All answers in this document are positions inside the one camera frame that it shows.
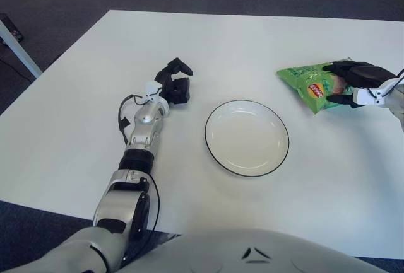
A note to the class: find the white plate black rim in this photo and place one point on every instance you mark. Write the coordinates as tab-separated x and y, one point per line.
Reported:
246	140

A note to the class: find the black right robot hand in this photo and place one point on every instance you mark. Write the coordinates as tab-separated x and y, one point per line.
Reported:
363	74

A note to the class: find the black box on floor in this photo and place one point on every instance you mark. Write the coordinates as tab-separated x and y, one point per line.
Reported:
12	28

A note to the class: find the white table leg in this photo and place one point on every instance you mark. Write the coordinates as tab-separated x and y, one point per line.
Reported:
19	49

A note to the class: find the green chip bag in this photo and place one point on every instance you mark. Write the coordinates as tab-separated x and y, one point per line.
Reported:
303	80

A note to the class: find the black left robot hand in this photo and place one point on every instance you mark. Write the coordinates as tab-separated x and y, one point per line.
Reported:
180	91

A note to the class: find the grey robot torso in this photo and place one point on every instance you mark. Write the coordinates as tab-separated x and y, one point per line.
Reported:
221	254

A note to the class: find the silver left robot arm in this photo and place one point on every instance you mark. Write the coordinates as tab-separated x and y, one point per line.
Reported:
146	120

